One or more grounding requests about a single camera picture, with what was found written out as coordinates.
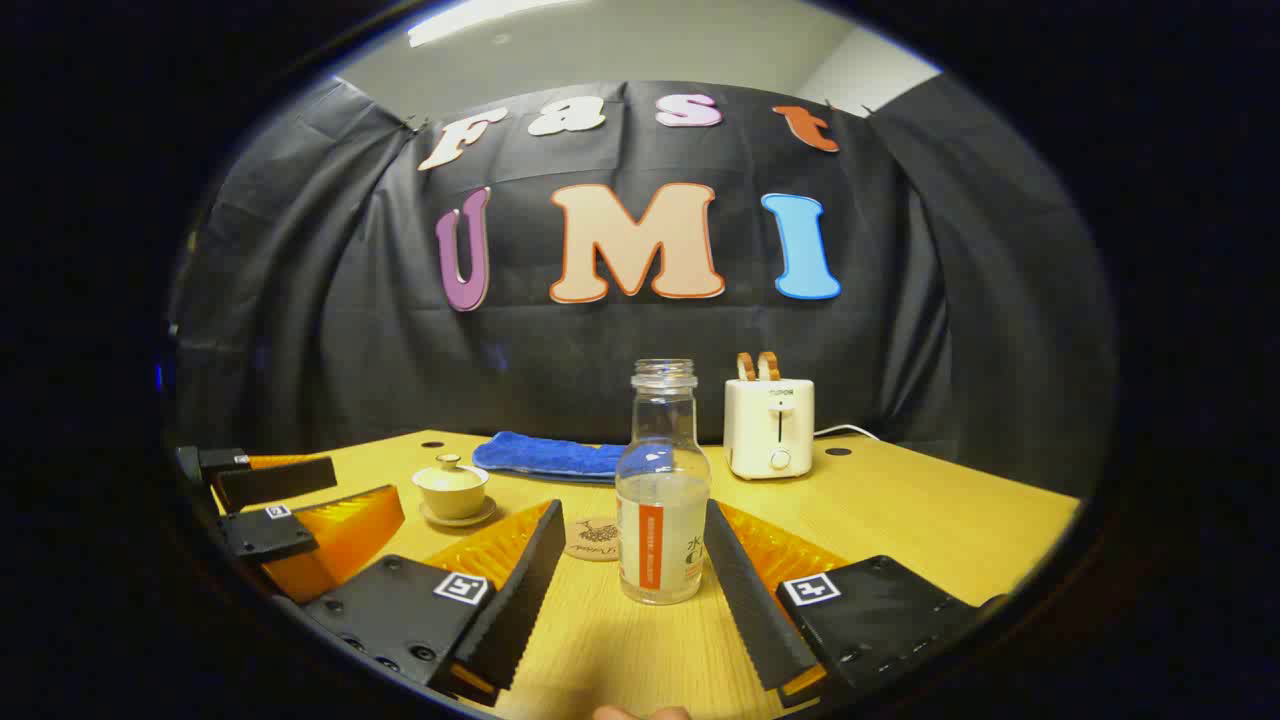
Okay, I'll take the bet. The round cork coaster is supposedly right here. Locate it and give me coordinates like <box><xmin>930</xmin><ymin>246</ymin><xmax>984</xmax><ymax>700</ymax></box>
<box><xmin>563</xmin><ymin>515</ymin><xmax>623</xmax><ymax>562</ymax></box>

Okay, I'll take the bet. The beige saucer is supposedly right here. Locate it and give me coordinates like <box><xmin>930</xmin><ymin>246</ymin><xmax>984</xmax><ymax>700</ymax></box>
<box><xmin>420</xmin><ymin>497</ymin><xmax>498</xmax><ymax>528</ymax></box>

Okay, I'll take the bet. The black backdrop cloth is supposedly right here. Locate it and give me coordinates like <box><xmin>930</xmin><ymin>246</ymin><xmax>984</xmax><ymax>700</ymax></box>
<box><xmin>170</xmin><ymin>75</ymin><xmax>1116</xmax><ymax>496</ymax></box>

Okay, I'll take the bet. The white toaster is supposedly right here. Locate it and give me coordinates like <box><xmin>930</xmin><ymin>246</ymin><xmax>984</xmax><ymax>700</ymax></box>
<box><xmin>724</xmin><ymin>378</ymin><xmax>815</xmax><ymax>481</ymax></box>

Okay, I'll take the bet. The clear glass water bottle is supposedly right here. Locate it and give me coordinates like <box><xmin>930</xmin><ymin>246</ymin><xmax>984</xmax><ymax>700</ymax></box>
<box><xmin>615</xmin><ymin>359</ymin><xmax>713</xmax><ymax>606</ymax></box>

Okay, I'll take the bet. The beige teacup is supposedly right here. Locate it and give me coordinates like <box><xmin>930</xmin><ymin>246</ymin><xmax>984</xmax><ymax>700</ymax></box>
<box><xmin>415</xmin><ymin>482</ymin><xmax>489</xmax><ymax>521</ymax></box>

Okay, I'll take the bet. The blue towel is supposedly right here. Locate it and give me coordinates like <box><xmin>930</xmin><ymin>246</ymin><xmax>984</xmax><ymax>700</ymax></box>
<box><xmin>472</xmin><ymin>431</ymin><xmax>633</xmax><ymax>483</ymax></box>

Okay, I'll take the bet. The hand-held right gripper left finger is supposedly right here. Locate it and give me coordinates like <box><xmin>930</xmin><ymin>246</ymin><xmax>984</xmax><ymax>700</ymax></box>
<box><xmin>300</xmin><ymin>499</ymin><xmax>568</xmax><ymax>707</ymax></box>

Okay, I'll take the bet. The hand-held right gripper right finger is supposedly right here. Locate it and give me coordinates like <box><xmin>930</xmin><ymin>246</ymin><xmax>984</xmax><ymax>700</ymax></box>
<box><xmin>703</xmin><ymin>499</ymin><xmax>1011</xmax><ymax>709</ymax></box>

